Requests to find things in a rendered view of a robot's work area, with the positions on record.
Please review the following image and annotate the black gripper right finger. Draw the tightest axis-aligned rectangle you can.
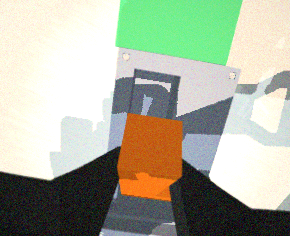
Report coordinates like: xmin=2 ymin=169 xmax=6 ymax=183
xmin=169 ymin=159 xmax=290 ymax=236

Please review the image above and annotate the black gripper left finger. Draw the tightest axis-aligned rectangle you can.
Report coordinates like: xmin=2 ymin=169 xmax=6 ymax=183
xmin=0 ymin=146 xmax=121 ymax=236

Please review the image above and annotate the orange l-shaped part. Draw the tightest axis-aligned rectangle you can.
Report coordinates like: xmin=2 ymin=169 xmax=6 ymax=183
xmin=117 ymin=113 xmax=183 ymax=202

